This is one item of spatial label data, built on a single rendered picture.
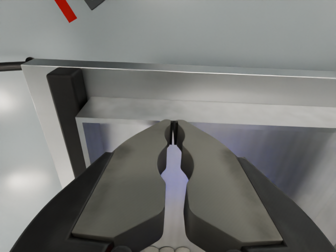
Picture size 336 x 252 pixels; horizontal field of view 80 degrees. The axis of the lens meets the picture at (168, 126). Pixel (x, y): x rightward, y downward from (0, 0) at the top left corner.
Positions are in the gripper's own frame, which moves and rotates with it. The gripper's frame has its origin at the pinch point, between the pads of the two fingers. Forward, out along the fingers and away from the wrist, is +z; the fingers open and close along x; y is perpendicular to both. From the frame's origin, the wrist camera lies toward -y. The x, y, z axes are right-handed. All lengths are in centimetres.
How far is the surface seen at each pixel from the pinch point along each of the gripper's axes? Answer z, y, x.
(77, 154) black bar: 2.6, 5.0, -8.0
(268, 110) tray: 3.6, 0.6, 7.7
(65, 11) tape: 92, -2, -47
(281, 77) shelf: 4.8, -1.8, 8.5
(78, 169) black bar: 2.6, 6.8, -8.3
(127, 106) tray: 3.0, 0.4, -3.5
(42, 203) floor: 94, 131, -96
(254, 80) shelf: 4.7, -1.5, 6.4
